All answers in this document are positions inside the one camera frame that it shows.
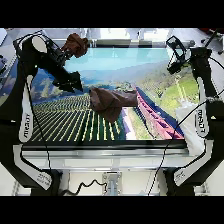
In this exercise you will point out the brown T-shirt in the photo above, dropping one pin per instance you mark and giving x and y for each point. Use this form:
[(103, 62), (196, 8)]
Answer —
[(110, 103)]

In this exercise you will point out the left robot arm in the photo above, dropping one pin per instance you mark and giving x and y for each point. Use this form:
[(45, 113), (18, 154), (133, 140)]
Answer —
[(26, 123)]

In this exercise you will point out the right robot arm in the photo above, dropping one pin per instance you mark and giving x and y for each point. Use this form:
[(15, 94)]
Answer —
[(201, 123)]

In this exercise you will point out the rust-brown garment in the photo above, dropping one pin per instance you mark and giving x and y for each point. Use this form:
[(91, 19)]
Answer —
[(76, 45)]

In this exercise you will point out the white garment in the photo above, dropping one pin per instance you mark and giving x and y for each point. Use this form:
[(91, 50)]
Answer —
[(190, 133)]

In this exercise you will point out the silver frame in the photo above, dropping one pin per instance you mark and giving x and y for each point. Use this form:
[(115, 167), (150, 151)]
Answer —
[(100, 163)]

